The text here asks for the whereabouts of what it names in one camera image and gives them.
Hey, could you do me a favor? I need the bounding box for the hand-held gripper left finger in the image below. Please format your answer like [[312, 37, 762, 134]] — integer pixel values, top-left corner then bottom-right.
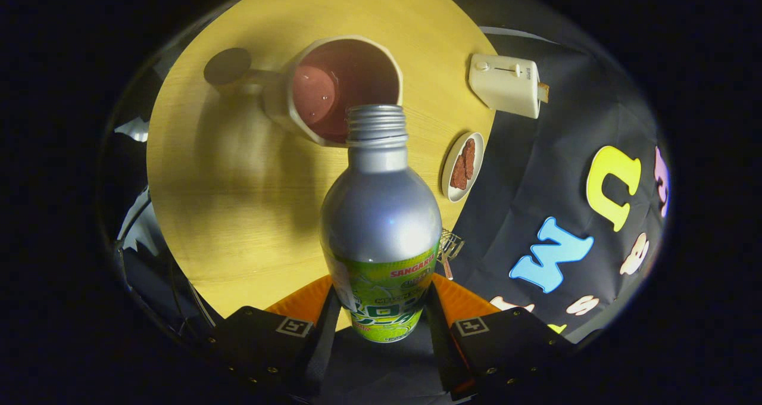
[[205, 274, 343, 401]]

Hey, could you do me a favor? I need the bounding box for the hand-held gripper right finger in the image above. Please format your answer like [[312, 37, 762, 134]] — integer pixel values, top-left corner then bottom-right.
[[424, 274, 578, 401]]

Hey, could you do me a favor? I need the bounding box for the silver juice bottle green label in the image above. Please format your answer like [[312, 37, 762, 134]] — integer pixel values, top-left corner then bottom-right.
[[320, 105, 443, 344]]

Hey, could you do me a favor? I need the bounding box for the beige cup with handle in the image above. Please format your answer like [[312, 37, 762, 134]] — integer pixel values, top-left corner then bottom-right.
[[204, 35, 404, 148]]

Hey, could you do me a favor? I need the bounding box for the wooden table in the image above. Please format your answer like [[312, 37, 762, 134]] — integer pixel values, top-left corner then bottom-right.
[[146, 0, 498, 334]]

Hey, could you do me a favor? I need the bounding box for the white round plate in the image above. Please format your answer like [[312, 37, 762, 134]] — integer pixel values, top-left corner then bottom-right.
[[441, 132, 485, 203]]

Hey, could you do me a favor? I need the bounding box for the cream toaster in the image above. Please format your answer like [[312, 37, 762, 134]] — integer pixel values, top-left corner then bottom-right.
[[468, 53, 541, 120]]

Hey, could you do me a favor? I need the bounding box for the metal wire holder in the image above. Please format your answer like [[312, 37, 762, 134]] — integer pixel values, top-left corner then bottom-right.
[[439, 229, 465, 261]]

